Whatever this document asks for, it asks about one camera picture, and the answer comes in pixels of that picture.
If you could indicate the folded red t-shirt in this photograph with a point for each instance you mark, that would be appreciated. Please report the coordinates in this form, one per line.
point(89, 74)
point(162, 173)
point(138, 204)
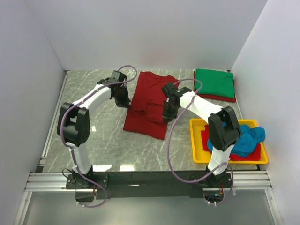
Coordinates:
point(225, 99)

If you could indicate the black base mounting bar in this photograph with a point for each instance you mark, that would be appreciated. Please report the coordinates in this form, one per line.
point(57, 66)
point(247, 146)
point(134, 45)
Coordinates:
point(139, 184)

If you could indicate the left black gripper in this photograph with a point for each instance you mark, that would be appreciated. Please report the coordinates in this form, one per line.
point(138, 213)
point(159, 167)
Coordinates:
point(125, 103)

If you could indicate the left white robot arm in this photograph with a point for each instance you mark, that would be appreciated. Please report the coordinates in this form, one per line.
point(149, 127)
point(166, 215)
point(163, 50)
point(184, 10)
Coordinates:
point(74, 119)

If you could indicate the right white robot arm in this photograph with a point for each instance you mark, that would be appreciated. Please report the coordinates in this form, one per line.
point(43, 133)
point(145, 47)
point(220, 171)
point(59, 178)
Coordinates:
point(224, 128)

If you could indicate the yellow plastic bin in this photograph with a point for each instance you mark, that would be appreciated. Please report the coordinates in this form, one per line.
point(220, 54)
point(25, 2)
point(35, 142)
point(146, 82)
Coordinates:
point(250, 152)

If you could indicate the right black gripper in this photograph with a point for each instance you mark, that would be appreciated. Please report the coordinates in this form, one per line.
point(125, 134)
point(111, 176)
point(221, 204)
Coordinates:
point(167, 116)

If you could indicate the blue t-shirt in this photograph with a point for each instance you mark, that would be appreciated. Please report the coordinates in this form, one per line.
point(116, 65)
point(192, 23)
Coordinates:
point(250, 138)

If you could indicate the bright red t-shirt in bin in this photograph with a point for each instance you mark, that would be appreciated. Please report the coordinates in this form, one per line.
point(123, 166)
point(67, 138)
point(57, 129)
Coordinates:
point(246, 157)

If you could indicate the folded green t-shirt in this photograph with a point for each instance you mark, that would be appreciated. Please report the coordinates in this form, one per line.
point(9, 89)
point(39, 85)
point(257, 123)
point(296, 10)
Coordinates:
point(214, 83)

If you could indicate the dark red t-shirt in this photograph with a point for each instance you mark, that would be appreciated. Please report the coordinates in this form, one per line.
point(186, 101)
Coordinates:
point(145, 116)

